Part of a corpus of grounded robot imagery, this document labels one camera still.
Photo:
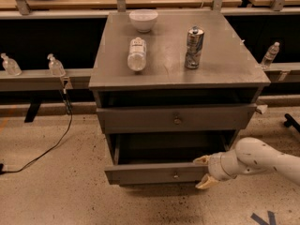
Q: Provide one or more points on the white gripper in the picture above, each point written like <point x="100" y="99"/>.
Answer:
<point x="215" y="167"/>

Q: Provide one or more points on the grey drawer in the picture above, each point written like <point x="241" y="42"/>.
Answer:
<point x="174" y="118"/>
<point x="160" y="158"/>

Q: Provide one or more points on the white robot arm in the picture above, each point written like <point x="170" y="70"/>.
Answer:
<point x="249" y="156"/>

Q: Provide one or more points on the grey drawer cabinet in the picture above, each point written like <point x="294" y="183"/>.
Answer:
<point x="227" y="73"/>

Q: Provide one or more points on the grey top drawer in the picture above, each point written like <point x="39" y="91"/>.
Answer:
<point x="174" y="118"/>

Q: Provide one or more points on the black chair base leg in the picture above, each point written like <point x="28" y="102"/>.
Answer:
<point x="290" y="122"/>

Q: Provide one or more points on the lying clear plastic bottle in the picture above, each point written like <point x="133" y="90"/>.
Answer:
<point x="136" y="59"/>

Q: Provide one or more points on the silver drink can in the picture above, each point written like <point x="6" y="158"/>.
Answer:
<point x="195" y="36"/>

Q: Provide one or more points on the small water bottle right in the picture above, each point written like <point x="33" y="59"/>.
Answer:
<point x="270" y="55"/>

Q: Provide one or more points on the white bowl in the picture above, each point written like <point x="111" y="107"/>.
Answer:
<point x="143" y="19"/>

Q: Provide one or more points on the clear pump bottle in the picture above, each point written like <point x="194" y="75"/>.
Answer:
<point x="55" y="66"/>

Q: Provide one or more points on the clear bottle far left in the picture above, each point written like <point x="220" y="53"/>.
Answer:
<point x="10" y="65"/>

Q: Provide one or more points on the grey metal rail shelf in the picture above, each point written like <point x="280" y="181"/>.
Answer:
<point x="43" y="80"/>

